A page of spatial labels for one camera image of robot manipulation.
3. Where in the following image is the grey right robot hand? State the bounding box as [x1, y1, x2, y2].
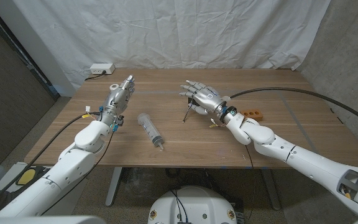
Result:
[179, 80, 238, 124]

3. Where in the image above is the thin black right arm wire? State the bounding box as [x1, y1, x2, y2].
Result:
[245, 144, 255, 171]

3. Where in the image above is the white power strip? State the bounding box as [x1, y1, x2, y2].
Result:
[89, 63, 116, 75]

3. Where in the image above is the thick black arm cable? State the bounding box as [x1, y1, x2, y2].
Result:
[229, 86, 358, 131]
[0, 111, 102, 216]

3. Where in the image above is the black power strip cord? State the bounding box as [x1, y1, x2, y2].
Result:
[84, 70, 107, 82]

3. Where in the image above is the orange wooden block with holes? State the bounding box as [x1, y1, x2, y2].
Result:
[239, 108, 264, 122]

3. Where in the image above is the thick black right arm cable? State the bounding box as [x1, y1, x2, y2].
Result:
[229, 86, 358, 131]

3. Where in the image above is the white backdrop cloth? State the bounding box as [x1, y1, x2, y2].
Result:
[11, 0, 332, 91]

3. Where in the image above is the yellow and black floor device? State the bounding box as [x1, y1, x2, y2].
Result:
[15, 167, 40, 187]

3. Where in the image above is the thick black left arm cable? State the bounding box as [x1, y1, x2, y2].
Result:
[0, 111, 102, 216]

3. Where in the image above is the thin black left arm wire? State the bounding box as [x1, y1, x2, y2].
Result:
[40, 129, 116, 216]

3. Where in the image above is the black cable tangle under table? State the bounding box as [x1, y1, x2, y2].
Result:
[166, 167, 229, 189]

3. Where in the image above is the thin black pen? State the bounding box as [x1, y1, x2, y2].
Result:
[182, 99, 194, 123]

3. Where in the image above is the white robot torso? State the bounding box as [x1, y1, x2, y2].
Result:
[147, 185, 238, 224]

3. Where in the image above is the large clear plastic syringe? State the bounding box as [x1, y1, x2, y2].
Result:
[137, 113, 165, 151]

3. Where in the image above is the thin black arm wire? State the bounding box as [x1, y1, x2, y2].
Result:
[245, 144, 255, 171]
[40, 129, 116, 216]

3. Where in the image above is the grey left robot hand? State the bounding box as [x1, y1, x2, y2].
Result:
[98, 74, 135, 127]

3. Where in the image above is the grey metal table leg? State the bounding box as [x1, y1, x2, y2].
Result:
[105, 167, 123, 207]
[261, 168, 282, 212]

